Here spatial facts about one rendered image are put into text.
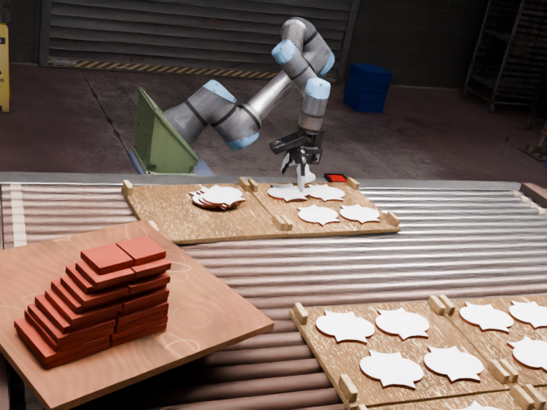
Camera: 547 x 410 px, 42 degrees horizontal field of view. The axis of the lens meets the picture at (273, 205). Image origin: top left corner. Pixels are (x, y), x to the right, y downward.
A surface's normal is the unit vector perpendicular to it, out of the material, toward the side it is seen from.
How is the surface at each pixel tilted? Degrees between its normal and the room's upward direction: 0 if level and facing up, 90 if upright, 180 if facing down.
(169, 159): 90
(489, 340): 0
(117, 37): 84
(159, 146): 90
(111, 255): 0
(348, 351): 0
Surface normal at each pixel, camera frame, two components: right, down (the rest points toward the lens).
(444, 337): 0.18, -0.89
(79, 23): 0.42, 0.26
